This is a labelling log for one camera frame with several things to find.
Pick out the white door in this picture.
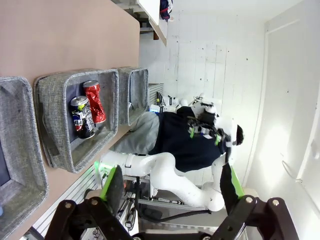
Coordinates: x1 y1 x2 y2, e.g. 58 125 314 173
249 14 320 191

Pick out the aluminium profile robot base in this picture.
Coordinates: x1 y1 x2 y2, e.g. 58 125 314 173
32 159 141 240

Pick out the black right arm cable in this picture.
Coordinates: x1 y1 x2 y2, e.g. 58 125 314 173
133 174 213 223

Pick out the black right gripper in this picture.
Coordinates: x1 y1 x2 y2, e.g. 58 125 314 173
187 113 228 148

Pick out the white table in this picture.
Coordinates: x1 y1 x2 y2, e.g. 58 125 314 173
136 0 168 48

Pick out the grey fabric basket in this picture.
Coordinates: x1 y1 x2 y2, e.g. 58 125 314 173
0 76 50 240
117 66 150 127
33 68 120 174

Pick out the seated person in navy top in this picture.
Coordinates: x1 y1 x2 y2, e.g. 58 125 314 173
109 106 245 173

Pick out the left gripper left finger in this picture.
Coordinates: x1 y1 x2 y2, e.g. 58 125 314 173
44 164 134 240

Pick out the black crushed soda can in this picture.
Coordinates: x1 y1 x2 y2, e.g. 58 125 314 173
69 95 97 140

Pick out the crushed red soda can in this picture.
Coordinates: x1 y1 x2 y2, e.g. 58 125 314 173
82 79 107 124

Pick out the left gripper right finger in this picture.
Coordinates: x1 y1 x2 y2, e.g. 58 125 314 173
210 161 301 240

